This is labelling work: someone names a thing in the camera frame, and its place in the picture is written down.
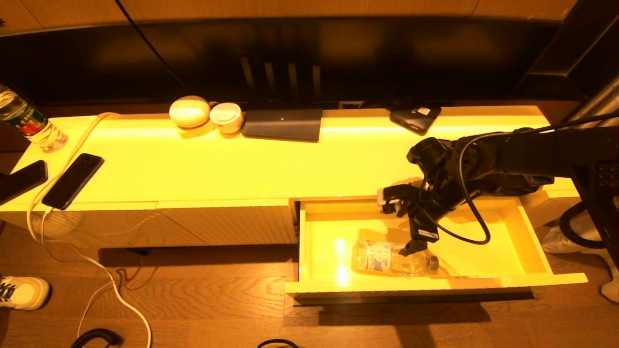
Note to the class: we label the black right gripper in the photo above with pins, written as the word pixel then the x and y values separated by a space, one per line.
pixel 423 224

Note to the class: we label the clear bottle with white cap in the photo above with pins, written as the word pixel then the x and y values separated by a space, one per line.
pixel 382 258

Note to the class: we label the cream white drawer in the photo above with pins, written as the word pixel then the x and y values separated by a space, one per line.
pixel 329 227

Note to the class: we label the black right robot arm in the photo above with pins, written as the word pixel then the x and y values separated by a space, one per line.
pixel 532 154

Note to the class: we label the beige wooden cabinet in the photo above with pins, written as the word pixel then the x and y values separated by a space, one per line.
pixel 242 169

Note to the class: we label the small black labelled device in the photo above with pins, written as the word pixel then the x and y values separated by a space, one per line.
pixel 416 120

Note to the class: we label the grey curtain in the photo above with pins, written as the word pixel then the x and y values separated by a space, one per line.
pixel 580 237

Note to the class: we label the dark grey flat box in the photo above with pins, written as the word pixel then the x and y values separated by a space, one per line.
pixel 283 123

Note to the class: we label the black television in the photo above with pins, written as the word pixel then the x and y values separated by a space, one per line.
pixel 387 53

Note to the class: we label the white round lidded cup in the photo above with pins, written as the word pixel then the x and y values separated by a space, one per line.
pixel 226 116

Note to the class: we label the white oval case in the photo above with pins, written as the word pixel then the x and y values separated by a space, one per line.
pixel 189 112

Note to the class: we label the dark wooden shelf unit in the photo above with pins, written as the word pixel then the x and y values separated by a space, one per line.
pixel 580 48

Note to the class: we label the black smartphone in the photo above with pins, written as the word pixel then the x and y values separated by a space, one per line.
pixel 72 180

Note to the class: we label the white sneaker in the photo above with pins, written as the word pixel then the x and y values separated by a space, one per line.
pixel 24 292

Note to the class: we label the dark flat phone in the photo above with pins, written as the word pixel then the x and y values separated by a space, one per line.
pixel 22 180

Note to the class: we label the clear bottle with colourful label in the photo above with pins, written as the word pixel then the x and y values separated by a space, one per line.
pixel 34 126

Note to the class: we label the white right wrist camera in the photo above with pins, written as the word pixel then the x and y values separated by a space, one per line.
pixel 387 197

